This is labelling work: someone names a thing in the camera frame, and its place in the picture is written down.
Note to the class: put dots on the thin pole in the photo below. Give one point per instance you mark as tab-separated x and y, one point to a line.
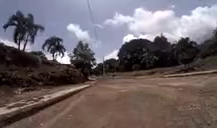
103	66

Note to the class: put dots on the palm tree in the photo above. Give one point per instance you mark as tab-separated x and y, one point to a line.
24	26
54	45

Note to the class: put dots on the long brown earth bank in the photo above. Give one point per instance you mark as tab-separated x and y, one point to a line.
36	75

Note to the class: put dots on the concrete kerb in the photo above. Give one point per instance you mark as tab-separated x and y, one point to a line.
32	105
192	73

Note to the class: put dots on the dark leafy tree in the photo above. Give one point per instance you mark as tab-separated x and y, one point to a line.
82	56

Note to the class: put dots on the grass slope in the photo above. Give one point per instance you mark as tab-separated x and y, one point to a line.
209	61

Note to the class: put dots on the row of dark trees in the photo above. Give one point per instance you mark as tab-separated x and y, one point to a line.
152	51

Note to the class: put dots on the brown dirt road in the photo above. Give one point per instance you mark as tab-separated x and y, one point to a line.
129	106

